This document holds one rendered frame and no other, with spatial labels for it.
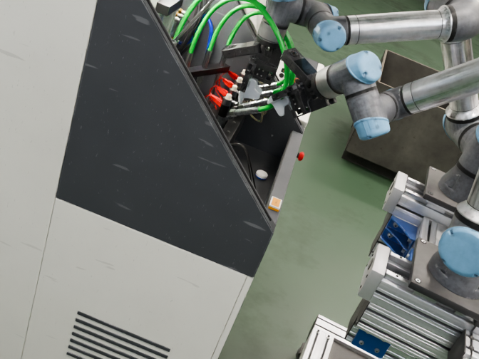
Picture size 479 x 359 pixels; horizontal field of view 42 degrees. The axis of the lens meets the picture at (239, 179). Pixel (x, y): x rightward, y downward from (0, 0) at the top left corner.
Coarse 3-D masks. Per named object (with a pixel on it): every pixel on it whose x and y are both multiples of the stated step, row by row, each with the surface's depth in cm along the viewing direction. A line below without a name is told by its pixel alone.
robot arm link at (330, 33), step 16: (464, 0) 162; (320, 16) 159; (336, 16) 158; (352, 16) 158; (368, 16) 158; (384, 16) 158; (400, 16) 158; (416, 16) 159; (432, 16) 159; (448, 16) 159; (464, 16) 159; (320, 32) 154; (336, 32) 154; (352, 32) 157; (368, 32) 157; (384, 32) 158; (400, 32) 158; (416, 32) 159; (432, 32) 160; (448, 32) 160; (464, 32) 160; (336, 48) 157
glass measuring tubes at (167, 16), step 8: (160, 0) 177; (168, 0) 179; (176, 0) 182; (160, 8) 175; (168, 8) 175; (176, 8) 182; (160, 16) 177; (168, 16) 181; (168, 24) 185; (168, 32) 190
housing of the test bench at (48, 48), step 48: (0, 0) 146; (48, 0) 143; (96, 0) 141; (0, 48) 151; (48, 48) 149; (0, 96) 157; (48, 96) 155; (0, 144) 164; (48, 144) 161; (0, 192) 171; (48, 192) 168; (0, 240) 179; (0, 288) 188; (0, 336) 198
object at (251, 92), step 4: (252, 80) 176; (248, 84) 178; (252, 84) 177; (248, 88) 178; (252, 88) 177; (240, 92) 178; (248, 92) 178; (252, 92) 178; (256, 92) 178; (240, 96) 179; (244, 96) 179; (248, 96) 179; (252, 96) 179; (256, 96) 178; (240, 100) 180
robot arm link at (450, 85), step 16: (464, 64) 137; (416, 80) 145; (432, 80) 141; (448, 80) 138; (464, 80) 136; (400, 96) 146; (416, 96) 143; (432, 96) 141; (448, 96) 140; (464, 96) 139; (400, 112) 147; (416, 112) 147
